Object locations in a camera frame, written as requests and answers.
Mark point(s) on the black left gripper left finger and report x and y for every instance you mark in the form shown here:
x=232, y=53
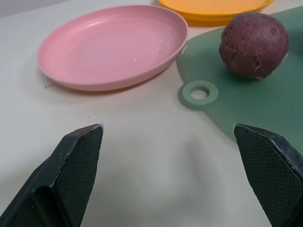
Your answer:
x=71, y=175

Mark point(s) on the green cutting board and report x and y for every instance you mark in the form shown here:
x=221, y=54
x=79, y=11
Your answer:
x=255, y=99

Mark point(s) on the red potato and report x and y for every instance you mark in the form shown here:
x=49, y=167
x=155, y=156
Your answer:
x=254, y=46

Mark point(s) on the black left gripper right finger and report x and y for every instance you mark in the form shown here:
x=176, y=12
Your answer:
x=267, y=175

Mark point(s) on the pink plastic plate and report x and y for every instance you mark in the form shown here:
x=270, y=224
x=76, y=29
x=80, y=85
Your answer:
x=111, y=49

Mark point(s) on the yellow plastic plate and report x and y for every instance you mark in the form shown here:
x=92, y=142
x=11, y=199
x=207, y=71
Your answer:
x=213, y=10

